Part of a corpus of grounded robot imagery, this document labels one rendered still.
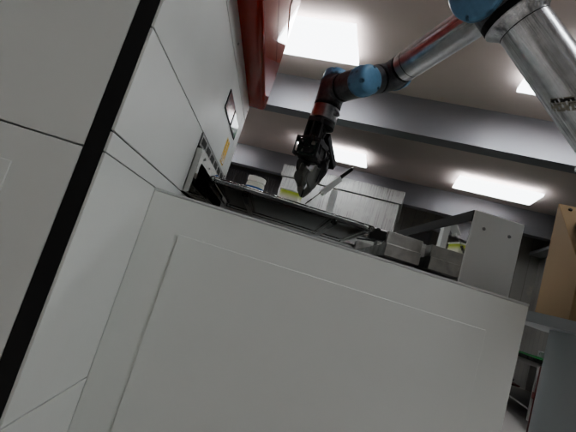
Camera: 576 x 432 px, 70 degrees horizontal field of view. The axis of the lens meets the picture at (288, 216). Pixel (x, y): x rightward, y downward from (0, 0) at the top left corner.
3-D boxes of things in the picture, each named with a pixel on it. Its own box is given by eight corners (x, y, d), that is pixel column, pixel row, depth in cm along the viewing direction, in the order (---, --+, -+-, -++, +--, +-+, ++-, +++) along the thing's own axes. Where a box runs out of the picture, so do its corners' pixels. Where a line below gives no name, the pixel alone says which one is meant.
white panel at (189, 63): (83, 145, 45) (201, -156, 50) (201, 223, 126) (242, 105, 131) (111, 153, 45) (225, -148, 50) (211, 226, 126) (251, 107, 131)
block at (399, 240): (386, 243, 90) (389, 230, 90) (381, 243, 93) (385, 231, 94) (420, 253, 90) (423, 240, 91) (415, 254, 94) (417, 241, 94)
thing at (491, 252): (457, 285, 71) (476, 208, 73) (375, 277, 126) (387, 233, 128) (508, 301, 71) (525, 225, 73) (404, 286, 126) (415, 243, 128)
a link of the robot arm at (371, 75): (389, 58, 104) (359, 69, 113) (357, 63, 98) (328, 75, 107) (394, 90, 106) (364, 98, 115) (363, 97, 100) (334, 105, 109)
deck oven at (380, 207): (363, 348, 636) (400, 213, 666) (359, 359, 509) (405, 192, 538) (262, 313, 682) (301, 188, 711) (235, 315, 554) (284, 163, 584)
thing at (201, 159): (180, 189, 81) (195, 146, 83) (210, 216, 125) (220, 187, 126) (189, 192, 81) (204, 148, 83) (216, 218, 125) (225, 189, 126)
